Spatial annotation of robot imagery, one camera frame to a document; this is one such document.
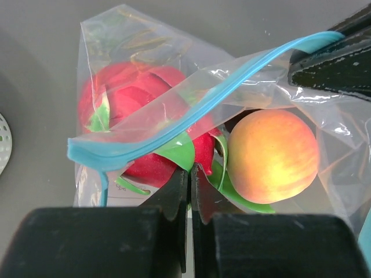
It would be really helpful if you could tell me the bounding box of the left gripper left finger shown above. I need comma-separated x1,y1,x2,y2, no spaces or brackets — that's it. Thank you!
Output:
1,169,188,277

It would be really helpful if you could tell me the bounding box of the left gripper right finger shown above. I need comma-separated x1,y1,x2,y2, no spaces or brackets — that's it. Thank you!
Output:
190,164,370,277

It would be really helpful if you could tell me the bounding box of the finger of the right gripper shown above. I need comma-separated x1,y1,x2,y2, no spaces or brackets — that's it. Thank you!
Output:
288,47,370,101
329,3,371,36

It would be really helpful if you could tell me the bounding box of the orange fake peach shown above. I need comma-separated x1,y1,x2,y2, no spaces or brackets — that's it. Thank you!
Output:
227,109,319,204

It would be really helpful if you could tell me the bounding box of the red fake dragon fruit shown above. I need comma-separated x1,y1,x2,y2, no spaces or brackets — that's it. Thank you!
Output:
77,60,224,189

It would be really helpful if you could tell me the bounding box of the clear blue zip bag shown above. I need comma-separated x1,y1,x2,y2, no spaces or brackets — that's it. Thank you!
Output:
67,3,371,250

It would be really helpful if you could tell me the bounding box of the white plastic basket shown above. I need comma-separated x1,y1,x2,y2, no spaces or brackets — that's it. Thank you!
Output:
0,114,12,174

